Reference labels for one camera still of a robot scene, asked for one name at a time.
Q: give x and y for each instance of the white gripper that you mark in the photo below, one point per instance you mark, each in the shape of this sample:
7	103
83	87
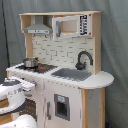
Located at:
27	86

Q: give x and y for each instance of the white microwave cabinet door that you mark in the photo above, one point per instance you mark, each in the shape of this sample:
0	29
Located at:
71	26

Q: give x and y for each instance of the white oven door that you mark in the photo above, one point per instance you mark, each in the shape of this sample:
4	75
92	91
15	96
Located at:
32	108

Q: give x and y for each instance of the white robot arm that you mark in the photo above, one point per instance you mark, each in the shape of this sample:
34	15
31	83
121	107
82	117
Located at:
11	89

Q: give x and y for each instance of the wooden toy kitchen unit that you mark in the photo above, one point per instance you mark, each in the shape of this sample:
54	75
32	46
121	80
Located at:
70	85

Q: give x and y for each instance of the black toy stovetop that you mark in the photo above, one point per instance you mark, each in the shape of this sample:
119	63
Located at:
36	68

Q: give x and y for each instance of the small steel pot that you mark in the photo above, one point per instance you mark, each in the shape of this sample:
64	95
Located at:
30	62

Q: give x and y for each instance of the white dishwasher door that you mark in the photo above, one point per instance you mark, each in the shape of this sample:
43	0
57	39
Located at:
63	106

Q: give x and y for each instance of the grey toy sink basin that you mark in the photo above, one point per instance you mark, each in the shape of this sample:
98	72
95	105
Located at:
72	74

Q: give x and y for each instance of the black toy faucet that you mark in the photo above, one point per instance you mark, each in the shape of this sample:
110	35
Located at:
80	64

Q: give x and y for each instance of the grey range hood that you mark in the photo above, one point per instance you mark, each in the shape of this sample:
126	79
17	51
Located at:
38	27

